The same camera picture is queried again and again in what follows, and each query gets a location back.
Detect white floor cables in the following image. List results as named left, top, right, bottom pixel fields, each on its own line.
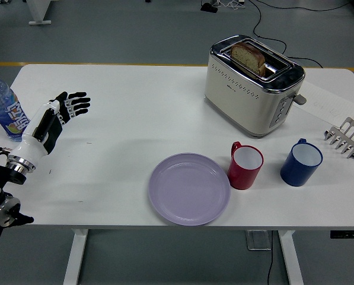
left=216, top=0, right=247, bottom=9

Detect black table control panel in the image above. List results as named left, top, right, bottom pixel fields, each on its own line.
left=330, top=230, right=354, bottom=239

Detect white furniture foot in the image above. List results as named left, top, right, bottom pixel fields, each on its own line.
left=28, top=0, right=52, bottom=26

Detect black floor device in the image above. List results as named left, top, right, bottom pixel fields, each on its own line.
left=200, top=2, right=219, bottom=13

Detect clear plastic holder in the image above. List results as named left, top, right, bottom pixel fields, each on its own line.
left=244, top=230, right=273, bottom=251

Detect black toaster power cable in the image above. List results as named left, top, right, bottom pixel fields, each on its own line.
left=247, top=0, right=325, bottom=69

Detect red mug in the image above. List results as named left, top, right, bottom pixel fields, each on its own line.
left=227, top=141, right=264, bottom=191

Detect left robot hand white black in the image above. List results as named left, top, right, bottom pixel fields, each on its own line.
left=8, top=90, right=92, bottom=166

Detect metal toast rack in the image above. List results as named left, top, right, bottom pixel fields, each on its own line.
left=324, top=116, right=354, bottom=160

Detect white table leg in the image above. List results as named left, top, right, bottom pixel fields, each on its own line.
left=277, top=230, right=304, bottom=285
left=62, top=228, right=88, bottom=285

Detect thin black hanging cable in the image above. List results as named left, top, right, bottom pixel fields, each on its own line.
left=267, top=230, right=276, bottom=285

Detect blue mug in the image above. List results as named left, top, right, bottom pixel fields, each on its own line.
left=280, top=138, right=324, bottom=187

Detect cream silver toaster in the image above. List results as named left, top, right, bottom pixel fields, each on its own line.
left=204, top=34, right=308, bottom=139

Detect white paper sheet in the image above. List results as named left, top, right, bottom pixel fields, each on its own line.
left=295, top=79, right=354, bottom=126

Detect purple plate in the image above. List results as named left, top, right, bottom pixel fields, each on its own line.
left=148, top=152, right=231, bottom=226

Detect bread slice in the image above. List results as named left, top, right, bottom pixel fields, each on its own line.
left=230, top=41, right=267, bottom=77

